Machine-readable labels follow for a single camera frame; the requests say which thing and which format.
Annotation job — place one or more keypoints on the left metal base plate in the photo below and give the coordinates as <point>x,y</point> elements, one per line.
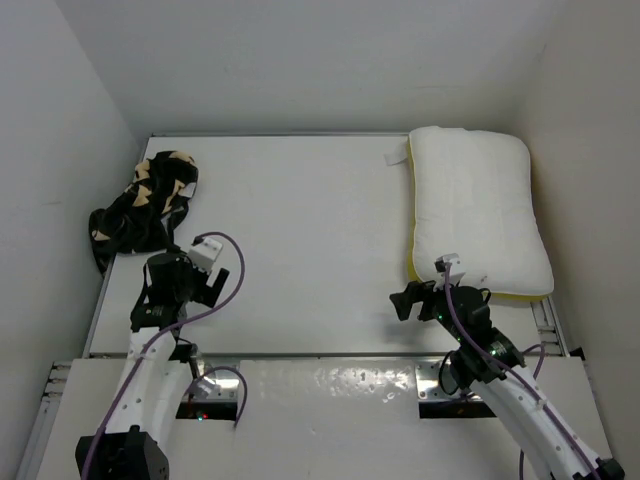
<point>212,383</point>

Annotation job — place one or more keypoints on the black pillowcase with beige pattern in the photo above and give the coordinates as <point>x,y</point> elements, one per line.
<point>144,217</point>

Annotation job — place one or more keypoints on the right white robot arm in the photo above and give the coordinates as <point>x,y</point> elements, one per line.
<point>489,365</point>

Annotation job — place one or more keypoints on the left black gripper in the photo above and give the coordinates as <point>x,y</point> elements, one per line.
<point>185,264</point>

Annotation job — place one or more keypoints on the white pillow with yellow edge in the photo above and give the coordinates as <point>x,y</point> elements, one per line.
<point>472,196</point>

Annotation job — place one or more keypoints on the white foam front board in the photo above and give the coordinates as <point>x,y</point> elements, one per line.
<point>326,419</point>

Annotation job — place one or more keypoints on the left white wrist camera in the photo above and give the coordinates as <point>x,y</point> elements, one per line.
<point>204,253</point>

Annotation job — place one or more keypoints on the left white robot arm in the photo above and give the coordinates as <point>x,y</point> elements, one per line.
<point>130,441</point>

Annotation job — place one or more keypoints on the metal base plate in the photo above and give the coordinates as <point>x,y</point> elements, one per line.
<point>435,386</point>
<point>212,383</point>

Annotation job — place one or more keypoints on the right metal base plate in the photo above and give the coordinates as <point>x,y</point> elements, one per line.
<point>435,386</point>

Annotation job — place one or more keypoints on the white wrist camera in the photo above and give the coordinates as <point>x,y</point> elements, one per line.
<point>204,253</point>
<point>451,270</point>

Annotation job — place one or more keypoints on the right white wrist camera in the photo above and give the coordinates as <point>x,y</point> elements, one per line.
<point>451,270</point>

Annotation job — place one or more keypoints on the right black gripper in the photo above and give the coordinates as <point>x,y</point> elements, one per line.
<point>415,292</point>

